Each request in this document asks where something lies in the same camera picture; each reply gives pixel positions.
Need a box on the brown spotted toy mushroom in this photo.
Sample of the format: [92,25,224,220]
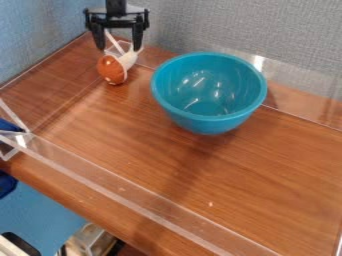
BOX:
[96,51,138,85]

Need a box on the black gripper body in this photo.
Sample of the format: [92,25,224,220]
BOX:
[82,7,149,31]

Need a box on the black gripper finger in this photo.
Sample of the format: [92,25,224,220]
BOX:
[132,15,142,52]
[89,22,105,50]

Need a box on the clear acrylic back barrier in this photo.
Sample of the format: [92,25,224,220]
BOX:
[232,51,342,131]

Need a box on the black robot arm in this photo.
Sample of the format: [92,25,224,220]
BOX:
[82,0,149,52]

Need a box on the clear acrylic barrier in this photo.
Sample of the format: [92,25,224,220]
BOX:
[232,51,342,131]
[0,130,279,256]

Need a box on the blue plastic bowl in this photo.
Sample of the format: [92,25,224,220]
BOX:
[150,52,267,135]

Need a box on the blue cloth object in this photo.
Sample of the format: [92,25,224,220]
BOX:
[0,118,23,200]

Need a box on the black and white object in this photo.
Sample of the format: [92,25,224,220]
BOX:
[0,232,41,256]

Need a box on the clear acrylic front barrier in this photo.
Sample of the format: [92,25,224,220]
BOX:
[0,130,279,256]

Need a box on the clear acrylic corner bracket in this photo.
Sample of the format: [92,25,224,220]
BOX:
[104,30,144,55]

